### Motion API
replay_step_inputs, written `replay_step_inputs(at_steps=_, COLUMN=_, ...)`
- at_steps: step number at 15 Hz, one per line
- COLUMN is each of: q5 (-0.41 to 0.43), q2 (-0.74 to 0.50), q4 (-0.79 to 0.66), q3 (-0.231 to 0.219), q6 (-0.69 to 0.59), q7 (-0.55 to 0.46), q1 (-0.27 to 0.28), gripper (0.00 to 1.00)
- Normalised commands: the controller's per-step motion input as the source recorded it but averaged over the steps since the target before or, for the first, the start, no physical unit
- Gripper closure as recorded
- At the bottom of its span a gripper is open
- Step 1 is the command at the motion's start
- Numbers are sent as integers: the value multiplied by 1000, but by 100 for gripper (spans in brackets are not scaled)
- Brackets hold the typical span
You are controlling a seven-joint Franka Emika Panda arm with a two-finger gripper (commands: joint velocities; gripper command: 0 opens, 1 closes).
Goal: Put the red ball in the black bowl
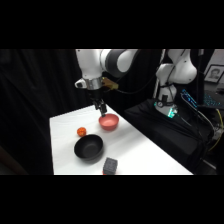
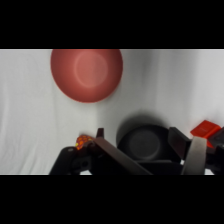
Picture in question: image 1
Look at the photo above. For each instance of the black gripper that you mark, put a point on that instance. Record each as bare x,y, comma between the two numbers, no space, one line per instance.
95,95

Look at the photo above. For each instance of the red textured ball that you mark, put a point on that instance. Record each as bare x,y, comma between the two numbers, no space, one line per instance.
81,131

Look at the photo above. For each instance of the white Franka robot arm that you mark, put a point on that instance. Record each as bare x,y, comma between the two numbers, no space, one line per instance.
88,63

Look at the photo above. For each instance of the red bowl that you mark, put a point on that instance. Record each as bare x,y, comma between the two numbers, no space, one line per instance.
109,122

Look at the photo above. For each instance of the black bowl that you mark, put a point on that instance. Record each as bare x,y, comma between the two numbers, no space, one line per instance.
88,146

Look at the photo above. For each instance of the grey textured cube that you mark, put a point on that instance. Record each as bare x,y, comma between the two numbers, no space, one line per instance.
110,165

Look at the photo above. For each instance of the black cloth-covered stand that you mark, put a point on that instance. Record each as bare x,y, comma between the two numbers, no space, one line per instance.
160,130

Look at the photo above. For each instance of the small red object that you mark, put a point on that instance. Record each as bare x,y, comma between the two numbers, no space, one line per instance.
104,173

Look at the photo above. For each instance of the black curtain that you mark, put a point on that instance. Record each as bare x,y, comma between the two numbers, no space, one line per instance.
30,100

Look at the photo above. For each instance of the blue-lit black device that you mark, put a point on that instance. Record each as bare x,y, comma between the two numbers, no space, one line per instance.
190,99

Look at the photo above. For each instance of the teal-lit keyboard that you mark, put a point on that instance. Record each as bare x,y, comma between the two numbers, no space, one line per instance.
211,100

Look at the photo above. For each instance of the framed portrait picture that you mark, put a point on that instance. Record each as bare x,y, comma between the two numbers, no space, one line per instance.
213,73

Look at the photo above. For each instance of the yellowish wrist camera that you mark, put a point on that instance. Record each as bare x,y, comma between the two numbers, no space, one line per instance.
111,84

